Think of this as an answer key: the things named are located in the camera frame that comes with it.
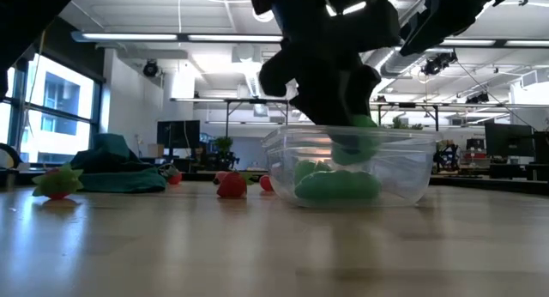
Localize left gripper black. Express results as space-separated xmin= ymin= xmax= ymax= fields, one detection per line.
xmin=256 ymin=9 xmax=402 ymax=126

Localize green pea pod toy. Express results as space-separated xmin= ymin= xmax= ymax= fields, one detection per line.
xmin=293 ymin=170 xmax=383 ymax=201

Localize clear plastic tupperware container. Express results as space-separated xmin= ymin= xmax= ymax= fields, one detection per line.
xmin=261 ymin=124 xmax=443 ymax=209

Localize green succulent plant in pot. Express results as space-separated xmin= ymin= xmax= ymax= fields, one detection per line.
xmin=389 ymin=115 xmax=425 ymax=130

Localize long ceiling light bar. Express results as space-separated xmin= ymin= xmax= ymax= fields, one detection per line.
xmin=439 ymin=38 xmax=549 ymax=48
xmin=70 ymin=30 xmax=284 ymax=45

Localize blue black machine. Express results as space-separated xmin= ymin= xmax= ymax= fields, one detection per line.
xmin=433 ymin=142 xmax=461 ymax=173

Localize potted green room plant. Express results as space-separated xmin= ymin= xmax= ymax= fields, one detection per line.
xmin=213 ymin=136 xmax=235 ymax=172

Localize black computer monitor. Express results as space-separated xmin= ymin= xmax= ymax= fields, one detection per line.
xmin=156 ymin=119 xmax=202 ymax=150
xmin=484 ymin=123 xmax=536 ymax=157
xmin=534 ymin=131 xmax=549 ymax=165

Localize dark green cloth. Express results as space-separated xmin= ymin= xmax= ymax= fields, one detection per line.
xmin=69 ymin=132 xmax=168 ymax=194

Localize black ceiling camera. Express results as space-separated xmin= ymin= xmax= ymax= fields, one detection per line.
xmin=142 ymin=59 xmax=160 ymax=78
xmin=465 ymin=92 xmax=491 ymax=105
xmin=420 ymin=51 xmax=459 ymax=77

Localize black overhead rack frame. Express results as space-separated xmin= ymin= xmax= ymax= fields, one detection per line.
xmin=170 ymin=97 xmax=441 ymax=127

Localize white ventilation duct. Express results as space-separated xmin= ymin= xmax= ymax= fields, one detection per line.
xmin=231 ymin=43 xmax=269 ymax=99

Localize white ring lamp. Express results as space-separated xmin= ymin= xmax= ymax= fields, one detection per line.
xmin=252 ymin=8 xmax=275 ymax=23

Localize black aluminium table frame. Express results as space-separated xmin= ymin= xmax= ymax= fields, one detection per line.
xmin=0 ymin=167 xmax=549 ymax=196

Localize yellow hanging cable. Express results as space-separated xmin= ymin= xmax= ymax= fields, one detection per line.
xmin=19 ymin=28 xmax=46 ymax=139

